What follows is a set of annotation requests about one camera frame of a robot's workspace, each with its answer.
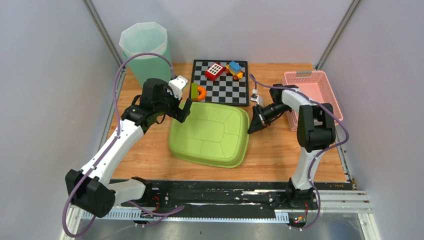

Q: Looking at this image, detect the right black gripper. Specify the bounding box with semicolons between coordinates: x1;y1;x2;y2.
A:
248;103;291;135

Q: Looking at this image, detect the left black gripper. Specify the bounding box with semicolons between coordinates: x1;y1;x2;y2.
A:
154;82;192;123

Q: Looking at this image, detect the large green plastic container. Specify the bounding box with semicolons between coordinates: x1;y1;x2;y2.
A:
168;102;250;168

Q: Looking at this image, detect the pink perforated plastic basket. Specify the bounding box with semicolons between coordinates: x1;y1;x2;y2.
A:
282;70;343;132

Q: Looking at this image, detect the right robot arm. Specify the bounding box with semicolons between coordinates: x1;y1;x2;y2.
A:
247;84;336;209

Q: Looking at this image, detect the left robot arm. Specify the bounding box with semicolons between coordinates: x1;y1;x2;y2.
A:
65;76;192;218

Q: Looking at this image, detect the orange arch toy block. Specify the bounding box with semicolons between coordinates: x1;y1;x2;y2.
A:
197;86;207;102

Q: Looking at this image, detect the green flat toy brick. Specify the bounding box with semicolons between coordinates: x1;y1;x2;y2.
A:
190;83;199;102

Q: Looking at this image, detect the black grey checkerboard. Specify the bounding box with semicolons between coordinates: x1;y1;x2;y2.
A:
190;59;250;107

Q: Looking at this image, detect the red window toy brick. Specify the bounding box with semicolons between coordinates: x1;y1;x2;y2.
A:
204;62;226;81

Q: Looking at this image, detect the blue yellow toy car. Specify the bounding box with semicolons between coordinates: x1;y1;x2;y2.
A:
225;61;245;81

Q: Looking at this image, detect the green bin with white liner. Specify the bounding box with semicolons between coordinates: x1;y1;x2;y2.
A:
119;22;172;87

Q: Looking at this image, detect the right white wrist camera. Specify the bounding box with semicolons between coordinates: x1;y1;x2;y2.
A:
250;88;264;107

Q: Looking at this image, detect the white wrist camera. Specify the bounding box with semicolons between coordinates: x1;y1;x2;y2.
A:
167;75;189;100
250;88;264;107

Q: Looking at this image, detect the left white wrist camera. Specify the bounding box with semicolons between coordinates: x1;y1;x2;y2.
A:
167;75;189;100

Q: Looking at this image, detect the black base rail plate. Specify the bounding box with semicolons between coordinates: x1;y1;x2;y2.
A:
109;179;319;220

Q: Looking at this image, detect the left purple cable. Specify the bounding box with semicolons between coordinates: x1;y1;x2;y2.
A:
61;52;185;239

